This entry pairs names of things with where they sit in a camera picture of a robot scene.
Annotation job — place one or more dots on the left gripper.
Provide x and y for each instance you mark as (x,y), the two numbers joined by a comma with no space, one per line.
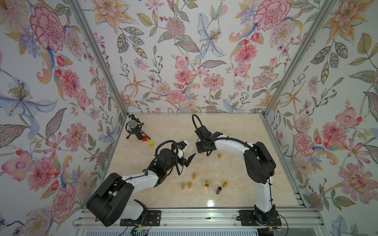
(182,162)

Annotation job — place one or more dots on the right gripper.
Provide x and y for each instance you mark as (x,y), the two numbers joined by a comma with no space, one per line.
(198,148)

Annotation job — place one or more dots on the square gold lipstick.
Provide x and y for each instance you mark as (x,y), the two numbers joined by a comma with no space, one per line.
(207,184)

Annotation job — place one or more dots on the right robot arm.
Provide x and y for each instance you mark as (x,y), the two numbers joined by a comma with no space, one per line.
(260,167)

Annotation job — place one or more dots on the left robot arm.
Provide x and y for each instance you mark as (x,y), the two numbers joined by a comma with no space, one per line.
(110,201)

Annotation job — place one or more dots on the black lipstick front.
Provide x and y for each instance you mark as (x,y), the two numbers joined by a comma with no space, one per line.
(218,190)

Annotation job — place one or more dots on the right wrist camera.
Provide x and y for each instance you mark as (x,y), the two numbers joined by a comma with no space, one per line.
(204,132)

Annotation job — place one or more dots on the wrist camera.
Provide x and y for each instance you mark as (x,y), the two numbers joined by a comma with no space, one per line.
(204,132)
(182,145)

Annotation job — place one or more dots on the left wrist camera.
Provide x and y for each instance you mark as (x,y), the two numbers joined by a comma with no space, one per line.
(182,145)

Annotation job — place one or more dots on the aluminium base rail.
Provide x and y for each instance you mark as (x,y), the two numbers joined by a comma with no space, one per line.
(295,221)

